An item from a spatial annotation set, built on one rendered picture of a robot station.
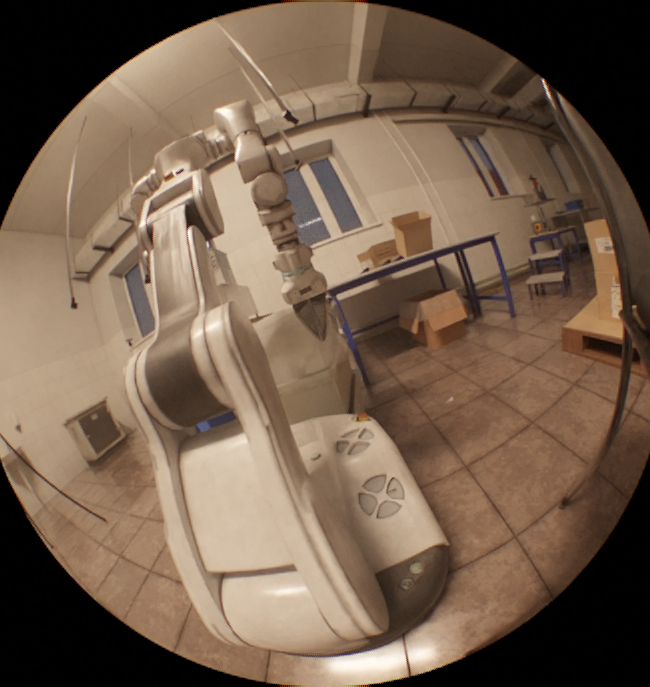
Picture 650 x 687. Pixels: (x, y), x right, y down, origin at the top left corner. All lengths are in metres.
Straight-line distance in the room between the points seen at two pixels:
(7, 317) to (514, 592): 5.43
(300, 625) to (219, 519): 0.18
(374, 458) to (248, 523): 0.29
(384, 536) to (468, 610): 0.34
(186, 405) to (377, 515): 0.39
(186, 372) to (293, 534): 0.23
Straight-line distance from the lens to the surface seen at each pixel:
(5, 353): 4.74
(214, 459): 0.34
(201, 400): 0.31
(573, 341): 1.46
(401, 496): 0.48
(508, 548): 0.72
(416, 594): 0.49
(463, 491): 0.81
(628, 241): 0.36
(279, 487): 0.27
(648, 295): 0.26
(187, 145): 0.95
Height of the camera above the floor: 0.67
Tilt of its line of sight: 10 degrees down
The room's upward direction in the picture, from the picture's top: 23 degrees counter-clockwise
